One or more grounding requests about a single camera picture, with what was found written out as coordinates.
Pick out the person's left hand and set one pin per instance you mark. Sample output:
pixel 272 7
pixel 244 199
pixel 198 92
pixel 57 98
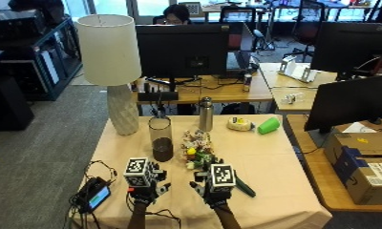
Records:
pixel 145 193

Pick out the white marker cube left glove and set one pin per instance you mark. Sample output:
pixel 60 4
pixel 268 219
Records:
pixel 137 171

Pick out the person's right hand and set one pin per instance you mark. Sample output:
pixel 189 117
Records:
pixel 213 197

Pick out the black device with screen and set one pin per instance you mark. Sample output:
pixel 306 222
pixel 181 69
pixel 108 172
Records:
pixel 96 195

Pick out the printed marker board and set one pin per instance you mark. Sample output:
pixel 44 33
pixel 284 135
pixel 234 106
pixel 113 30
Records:
pixel 194 8

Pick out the red backed office chair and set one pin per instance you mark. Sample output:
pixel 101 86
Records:
pixel 238 38

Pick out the cardboard box with blue tape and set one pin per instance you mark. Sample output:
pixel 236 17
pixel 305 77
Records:
pixel 361 146

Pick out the drink can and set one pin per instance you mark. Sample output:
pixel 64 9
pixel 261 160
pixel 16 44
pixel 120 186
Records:
pixel 248 83

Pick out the black monitor with stand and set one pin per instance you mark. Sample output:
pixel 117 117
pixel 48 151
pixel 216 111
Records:
pixel 181 51

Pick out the clear glass cylinder vase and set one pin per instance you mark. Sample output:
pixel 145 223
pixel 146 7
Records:
pixel 162 141

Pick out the black monitor with logo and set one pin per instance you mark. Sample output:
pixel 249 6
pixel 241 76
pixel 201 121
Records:
pixel 348 47

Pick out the white plastic stand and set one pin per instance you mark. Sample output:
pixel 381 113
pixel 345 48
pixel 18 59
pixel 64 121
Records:
pixel 297 70

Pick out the light wooden desk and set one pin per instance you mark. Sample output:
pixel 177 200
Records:
pixel 289 87

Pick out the stainless steel bottle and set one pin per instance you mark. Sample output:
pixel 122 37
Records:
pixel 206 116

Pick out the cardboard box with label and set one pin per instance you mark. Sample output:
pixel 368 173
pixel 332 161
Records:
pixel 372 184

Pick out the white marker cube glove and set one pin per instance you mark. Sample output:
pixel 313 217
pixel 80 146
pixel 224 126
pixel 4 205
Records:
pixel 137 171
pixel 224 178

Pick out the white marker cube right glove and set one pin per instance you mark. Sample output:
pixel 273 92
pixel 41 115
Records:
pixel 224 178

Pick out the wooden desk with boxes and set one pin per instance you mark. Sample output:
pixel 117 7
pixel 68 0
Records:
pixel 318 171

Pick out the beige tablecloth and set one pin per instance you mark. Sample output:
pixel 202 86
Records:
pixel 260 171

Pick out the small white gadget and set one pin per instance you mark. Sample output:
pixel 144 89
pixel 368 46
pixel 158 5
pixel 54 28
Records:
pixel 292 98

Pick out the black office chair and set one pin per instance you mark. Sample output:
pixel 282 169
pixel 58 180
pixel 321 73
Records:
pixel 308 28

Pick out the black monitor tilted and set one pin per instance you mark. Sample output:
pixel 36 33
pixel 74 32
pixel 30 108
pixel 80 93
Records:
pixel 348 101

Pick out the long wooden desk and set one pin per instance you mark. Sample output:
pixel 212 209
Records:
pixel 225 90

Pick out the artificial flower bouquet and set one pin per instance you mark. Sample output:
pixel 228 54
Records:
pixel 197 148

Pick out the dark blue shelf unit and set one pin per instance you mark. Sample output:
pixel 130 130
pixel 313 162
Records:
pixel 42 63

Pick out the white paper sheet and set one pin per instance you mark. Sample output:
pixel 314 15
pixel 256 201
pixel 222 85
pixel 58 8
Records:
pixel 358 128

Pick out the black cabinet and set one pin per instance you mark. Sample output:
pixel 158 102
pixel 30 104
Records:
pixel 6 105

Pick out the green plastic cup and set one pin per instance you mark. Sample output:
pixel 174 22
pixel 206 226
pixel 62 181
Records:
pixel 269 126

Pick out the white table lamp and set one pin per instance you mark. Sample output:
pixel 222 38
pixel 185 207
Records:
pixel 110 51

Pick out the yellow white tape roll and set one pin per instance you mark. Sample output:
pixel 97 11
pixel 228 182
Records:
pixel 240 124

